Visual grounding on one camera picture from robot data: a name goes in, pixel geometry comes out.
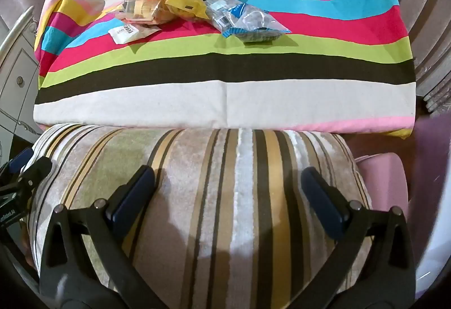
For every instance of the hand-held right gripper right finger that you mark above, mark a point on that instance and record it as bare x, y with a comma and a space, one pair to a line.
322, 203

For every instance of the pink plastic stool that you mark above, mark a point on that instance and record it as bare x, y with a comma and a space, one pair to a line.
382, 182

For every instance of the white cabinet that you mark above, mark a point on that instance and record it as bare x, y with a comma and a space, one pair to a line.
17, 83

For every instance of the blue and white snack packet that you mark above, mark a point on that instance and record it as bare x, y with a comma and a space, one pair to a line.
246, 22

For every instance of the colourful striped cloth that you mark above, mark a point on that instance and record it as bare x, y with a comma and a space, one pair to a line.
246, 97

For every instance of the beige striped sofa cushion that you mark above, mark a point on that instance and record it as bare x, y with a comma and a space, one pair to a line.
218, 210

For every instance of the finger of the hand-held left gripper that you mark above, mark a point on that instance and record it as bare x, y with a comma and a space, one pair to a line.
35, 171
20, 159

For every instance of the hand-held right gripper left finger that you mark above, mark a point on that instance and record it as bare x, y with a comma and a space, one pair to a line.
132, 196

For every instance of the white glossy container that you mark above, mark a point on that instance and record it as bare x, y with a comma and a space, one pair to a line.
435, 231

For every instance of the white nut packet clear window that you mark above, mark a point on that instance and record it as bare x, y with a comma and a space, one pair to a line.
130, 34

